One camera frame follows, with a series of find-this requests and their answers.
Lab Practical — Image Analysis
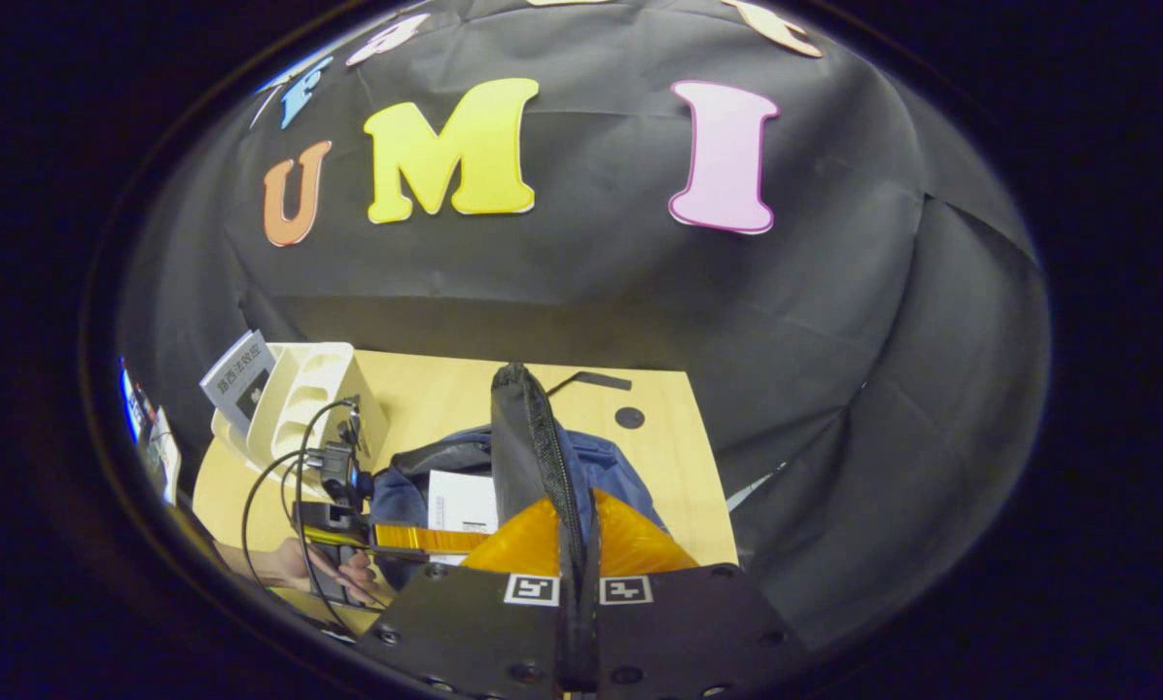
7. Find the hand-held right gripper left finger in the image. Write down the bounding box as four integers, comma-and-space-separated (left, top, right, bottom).
356, 496, 582, 700

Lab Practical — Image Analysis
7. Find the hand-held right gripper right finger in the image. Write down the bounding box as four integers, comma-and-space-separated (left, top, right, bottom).
584, 488, 808, 700

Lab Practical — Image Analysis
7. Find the white book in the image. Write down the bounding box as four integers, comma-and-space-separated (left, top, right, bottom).
427, 470, 501, 568

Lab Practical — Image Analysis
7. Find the white plastic bookshelf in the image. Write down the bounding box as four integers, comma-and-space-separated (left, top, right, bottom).
209, 341, 391, 479

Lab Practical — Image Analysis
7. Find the grey illustrated book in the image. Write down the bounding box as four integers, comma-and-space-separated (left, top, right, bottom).
199, 330, 278, 438

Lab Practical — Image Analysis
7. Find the blue schoolbag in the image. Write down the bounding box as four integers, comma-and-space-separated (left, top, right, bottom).
368, 362, 671, 590

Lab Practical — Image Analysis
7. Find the lit computer screen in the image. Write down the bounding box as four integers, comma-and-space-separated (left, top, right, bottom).
119, 359, 183, 508

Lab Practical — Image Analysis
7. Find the black backdrop cloth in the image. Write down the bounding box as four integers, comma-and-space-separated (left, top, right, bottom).
120, 0, 1051, 650

